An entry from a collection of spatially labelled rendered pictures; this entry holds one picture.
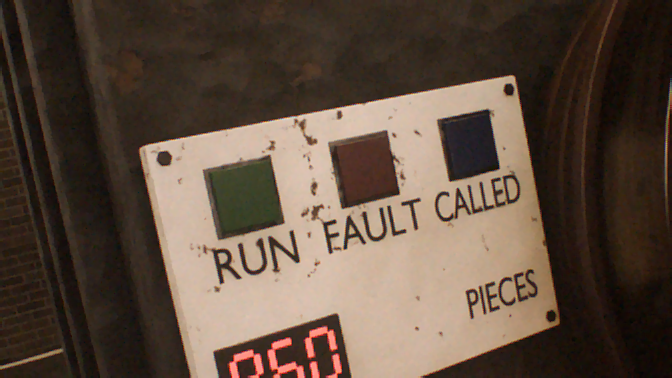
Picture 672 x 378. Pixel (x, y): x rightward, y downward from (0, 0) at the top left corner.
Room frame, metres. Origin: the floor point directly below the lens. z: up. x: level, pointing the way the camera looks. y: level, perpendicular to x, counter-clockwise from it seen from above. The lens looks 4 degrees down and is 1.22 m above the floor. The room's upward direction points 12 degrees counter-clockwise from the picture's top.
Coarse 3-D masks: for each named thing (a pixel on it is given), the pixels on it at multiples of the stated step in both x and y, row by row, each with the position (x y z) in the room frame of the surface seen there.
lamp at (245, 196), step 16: (224, 176) 0.44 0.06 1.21; (240, 176) 0.44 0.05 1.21; (256, 176) 0.45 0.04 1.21; (224, 192) 0.44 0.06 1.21; (240, 192) 0.44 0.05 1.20; (256, 192) 0.45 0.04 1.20; (272, 192) 0.45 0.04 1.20; (224, 208) 0.44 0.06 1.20; (240, 208) 0.44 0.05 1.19; (256, 208) 0.45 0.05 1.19; (272, 208) 0.45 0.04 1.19; (224, 224) 0.44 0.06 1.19; (240, 224) 0.44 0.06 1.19; (256, 224) 0.44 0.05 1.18
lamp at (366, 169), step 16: (352, 144) 0.47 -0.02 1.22; (368, 144) 0.48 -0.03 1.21; (384, 144) 0.48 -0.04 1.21; (352, 160) 0.47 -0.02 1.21; (368, 160) 0.48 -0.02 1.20; (384, 160) 0.48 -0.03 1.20; (352, 176) 0.47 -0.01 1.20; (368, 176) 0.48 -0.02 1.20; (384, 176) 0.48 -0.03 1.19; (352, 192) 0.47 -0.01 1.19; (368, 192) 0.48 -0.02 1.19; (384, 192) 0.48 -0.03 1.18
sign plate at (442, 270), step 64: (256, 128) 0.45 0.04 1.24; (320, 128) 0.47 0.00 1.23; (384, 128) 0.49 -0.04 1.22; (512, 128) 0.53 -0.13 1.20; (192, 192) 0.44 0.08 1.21; (320, 192) 0.47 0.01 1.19; (448, 192) 0.50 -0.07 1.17; (512, 192) 0.53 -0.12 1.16; (192, 256) 0.43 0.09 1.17; (256, 256) 0.45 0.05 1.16; (320, 256) 0.46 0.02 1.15; (384, 256) 0.48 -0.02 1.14; (448, 256) 0.50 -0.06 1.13; (512, 256) 0.52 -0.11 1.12; (192, 320) 0.43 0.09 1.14; (256, 320) 0.44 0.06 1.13; (320, 320) 0.46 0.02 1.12; (384, 320) 0.48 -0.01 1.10; (448, 320) 0.50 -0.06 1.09; (512, 320) 0.52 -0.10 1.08
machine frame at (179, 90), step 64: (0, 0) 0.69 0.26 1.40; (64, 0) 0.52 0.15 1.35; (128, 0) 0.45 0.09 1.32; (192, 0) 0.47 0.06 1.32; (256, 0) 0.48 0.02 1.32; (320, 0) 0.50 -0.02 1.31; (384, 0) 0.52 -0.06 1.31; (448, 0) 0.54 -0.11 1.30; (512, 0) 0.56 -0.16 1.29; (576, 0) 0.59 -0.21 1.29; (0, 64) 0.89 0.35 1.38; (64, 64) 0.51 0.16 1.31; (128, 64) 0.45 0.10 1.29; (192, 64) 0.46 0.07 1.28; (256, 64) 0.48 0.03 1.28; (320, 64) 0.50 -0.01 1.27; (384, 64) 0.52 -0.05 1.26; (448, 64) 0.54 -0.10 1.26; (512, 64) 0.56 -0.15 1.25; (64, 128) 0.51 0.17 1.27; (128, 128) 0.44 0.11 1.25; (192, 128) 0.46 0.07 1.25; (64, 192) 0.51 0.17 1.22; (128, 192) 0.45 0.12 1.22; (64, 256) 0.69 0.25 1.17; (128, 256) 0.50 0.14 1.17; (64, 320) 0.89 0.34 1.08; (128, 320) 0.51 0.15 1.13
